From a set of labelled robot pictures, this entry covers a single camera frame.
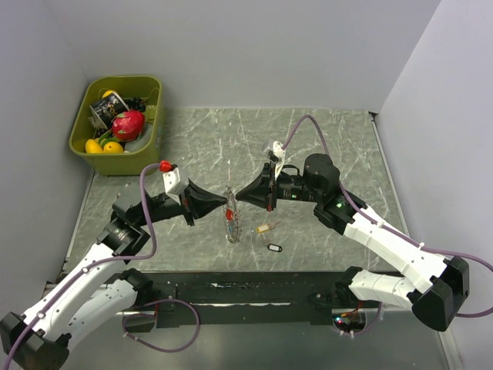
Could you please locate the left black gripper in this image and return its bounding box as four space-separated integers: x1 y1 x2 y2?
136 177 226 226

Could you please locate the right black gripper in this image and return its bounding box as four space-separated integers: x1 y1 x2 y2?
236 161 322 211

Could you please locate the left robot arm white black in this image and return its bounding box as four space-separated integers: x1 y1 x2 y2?
1 180 227 369

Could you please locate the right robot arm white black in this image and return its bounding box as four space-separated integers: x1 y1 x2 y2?
236 153 469 331

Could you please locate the yellow tag key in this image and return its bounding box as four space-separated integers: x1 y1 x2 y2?
254 222 279 234

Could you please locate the black tag key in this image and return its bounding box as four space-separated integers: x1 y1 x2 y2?
263 239 283 253

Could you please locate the olive green plastic bin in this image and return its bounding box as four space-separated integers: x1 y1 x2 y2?
69 76 165 176

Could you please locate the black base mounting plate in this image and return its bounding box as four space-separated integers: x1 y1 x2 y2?
129 271 377 328

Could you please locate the yellow mango toy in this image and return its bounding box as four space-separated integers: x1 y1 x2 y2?
102 142 124 154

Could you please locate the red dragon fruit toy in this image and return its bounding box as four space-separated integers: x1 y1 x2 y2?
112 110 146 142

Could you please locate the yellow lemon toy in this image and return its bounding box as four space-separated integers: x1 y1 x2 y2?
85 139 103 154

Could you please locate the black printed paper cup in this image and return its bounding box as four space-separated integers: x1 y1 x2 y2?
89 93 129 130

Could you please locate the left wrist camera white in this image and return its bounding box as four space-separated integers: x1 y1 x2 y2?
159 160 189 197

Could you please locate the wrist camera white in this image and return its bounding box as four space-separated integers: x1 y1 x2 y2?
263 140 286 180
159 160 189 197

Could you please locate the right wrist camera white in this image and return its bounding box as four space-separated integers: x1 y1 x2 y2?
263 140 286 180

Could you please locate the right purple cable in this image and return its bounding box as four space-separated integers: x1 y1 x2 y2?
283 114 493 337

